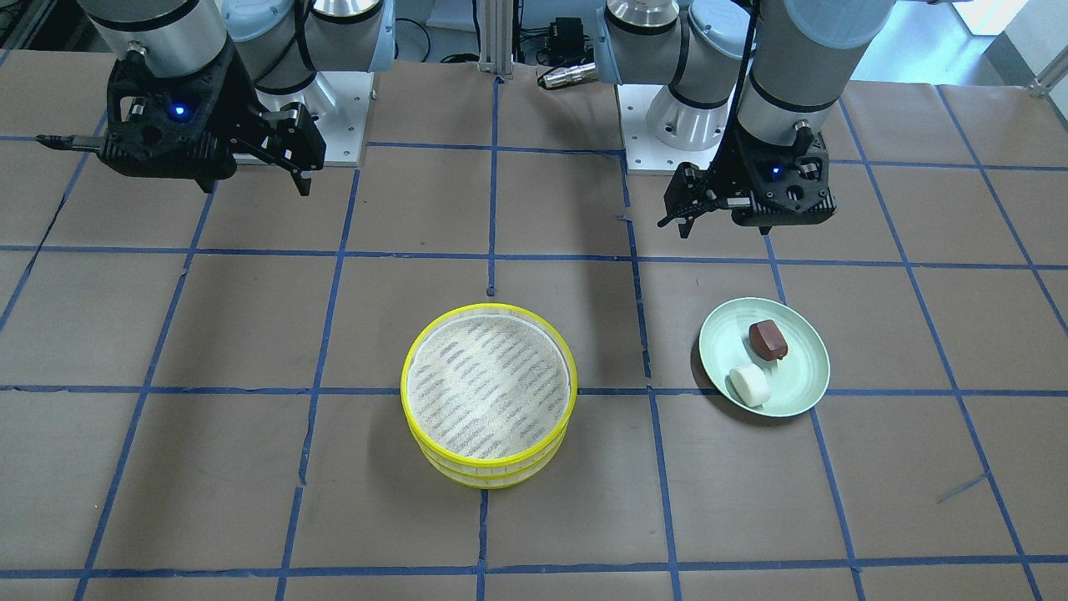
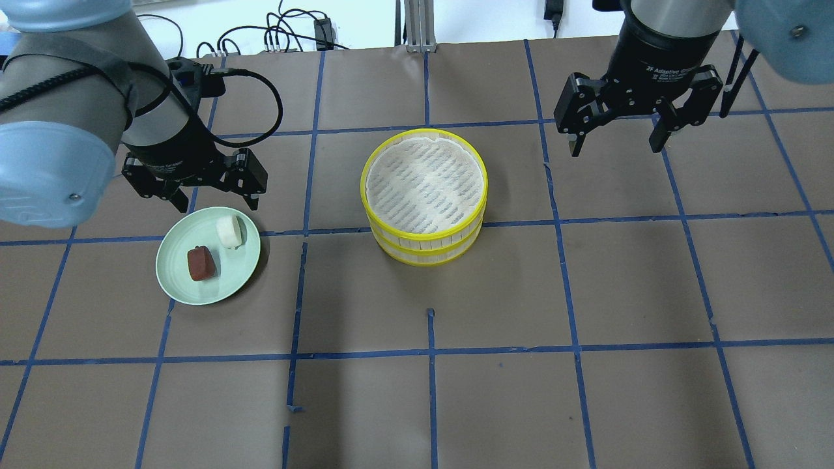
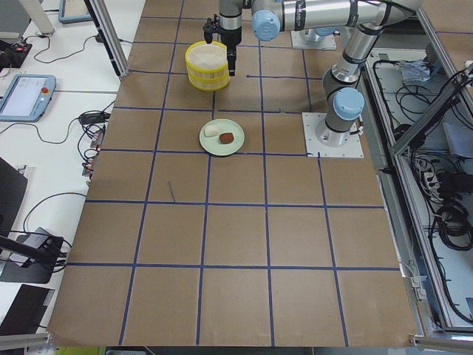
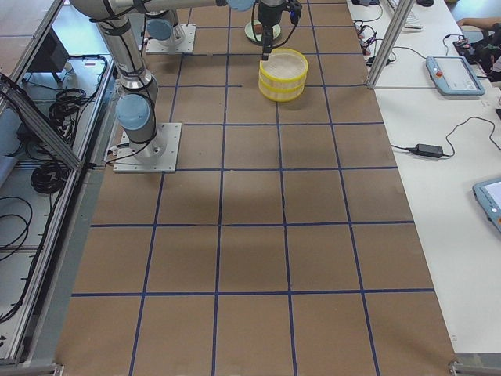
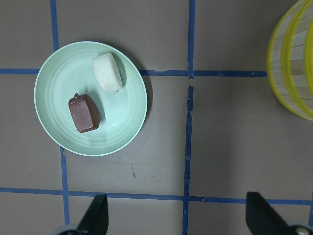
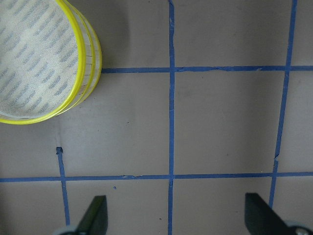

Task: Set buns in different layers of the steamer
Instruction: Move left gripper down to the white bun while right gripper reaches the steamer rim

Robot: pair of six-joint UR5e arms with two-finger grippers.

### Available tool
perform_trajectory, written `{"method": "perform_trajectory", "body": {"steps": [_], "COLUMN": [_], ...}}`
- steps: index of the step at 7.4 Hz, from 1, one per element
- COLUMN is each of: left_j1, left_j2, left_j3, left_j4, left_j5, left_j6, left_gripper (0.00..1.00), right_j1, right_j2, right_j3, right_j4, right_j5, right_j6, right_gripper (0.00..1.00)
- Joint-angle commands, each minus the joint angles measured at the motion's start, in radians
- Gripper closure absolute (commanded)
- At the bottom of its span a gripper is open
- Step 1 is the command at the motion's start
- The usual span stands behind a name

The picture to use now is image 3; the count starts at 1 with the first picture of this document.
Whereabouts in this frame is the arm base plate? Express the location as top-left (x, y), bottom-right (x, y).
top-left (302, 112), bottom-right (364, 158)
top-left (291, 29), bottom-right (336, 51)

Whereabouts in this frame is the black cable bundle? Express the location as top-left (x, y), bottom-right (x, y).
top-left (428, 199), bottom-right (473, 252)

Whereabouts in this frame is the light green plate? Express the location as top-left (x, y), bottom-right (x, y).
top-left (199, 119), bottom-right (245, 156)

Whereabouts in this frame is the black power adapter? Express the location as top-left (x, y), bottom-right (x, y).
top-left (78, 111), bottom-right (110, 125)

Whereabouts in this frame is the blue teach pendant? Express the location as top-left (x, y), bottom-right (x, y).
top-left (58, 0), bottom-right (92, 24)
top-left (1, 74), bottom-right (56, 123)

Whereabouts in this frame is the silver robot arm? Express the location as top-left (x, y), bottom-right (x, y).
top-left (251, 1), bottom-right (422, 148)
top-left (219, 0), bottom-right (251, 76)

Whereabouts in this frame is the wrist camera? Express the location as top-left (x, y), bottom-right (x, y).
top-left (203, 15), bottom-right (220, 44)

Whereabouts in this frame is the aluminium frame post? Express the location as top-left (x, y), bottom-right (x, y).
top-left (84, 0), bottom-right (129, 78)

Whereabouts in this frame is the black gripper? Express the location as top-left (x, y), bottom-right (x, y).
top-left (220, 27), bottom-right (242, 76)

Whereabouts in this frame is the black camera tripod arm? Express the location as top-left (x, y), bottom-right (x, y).
top-left (1, 232), bottom-right (65, 269)

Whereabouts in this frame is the white steamed bun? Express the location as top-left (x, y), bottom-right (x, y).
top-left (203, 124), bottom-right (220, 138)

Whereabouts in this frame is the brown bun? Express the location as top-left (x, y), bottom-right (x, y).
top-left (219, 132), bottom-right (234, 144)

